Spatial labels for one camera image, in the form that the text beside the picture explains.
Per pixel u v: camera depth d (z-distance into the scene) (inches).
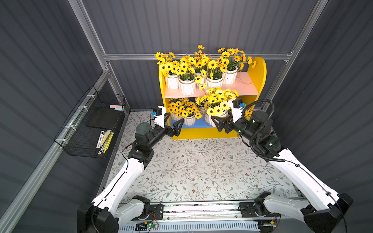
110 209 15.5
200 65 25.6
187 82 26.3
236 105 20.7
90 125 29.6
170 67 24.7
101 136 27.8
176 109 32.9
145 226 28.0
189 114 31.8
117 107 33.2
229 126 22.5
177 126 24.4
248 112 59.0
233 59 27.1
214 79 27.3
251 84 30.5
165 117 28.3
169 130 24.3
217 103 23.1
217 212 29.6
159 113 23.2
